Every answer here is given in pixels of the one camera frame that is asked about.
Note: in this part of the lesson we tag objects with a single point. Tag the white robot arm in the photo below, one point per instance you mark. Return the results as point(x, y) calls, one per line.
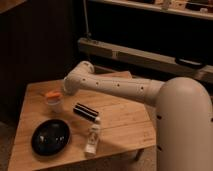
point(184, 114)

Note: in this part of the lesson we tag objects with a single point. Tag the black striped box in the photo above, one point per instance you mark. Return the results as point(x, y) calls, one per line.
point(86, 112)

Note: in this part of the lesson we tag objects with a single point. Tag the vertical metal pole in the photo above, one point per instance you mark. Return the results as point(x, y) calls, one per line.
point(88, 34)

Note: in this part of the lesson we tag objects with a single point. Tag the white tube bottle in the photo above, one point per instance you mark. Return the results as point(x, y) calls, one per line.
point(93, 139)

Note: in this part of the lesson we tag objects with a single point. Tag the wooden table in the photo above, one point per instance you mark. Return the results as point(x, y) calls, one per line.
point(125, 128)

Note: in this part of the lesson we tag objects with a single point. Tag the black round plate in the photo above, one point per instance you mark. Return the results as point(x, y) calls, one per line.
point(50, 137)

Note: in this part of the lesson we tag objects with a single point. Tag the long wall shelf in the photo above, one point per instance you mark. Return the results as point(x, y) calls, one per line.
point(143, 59)

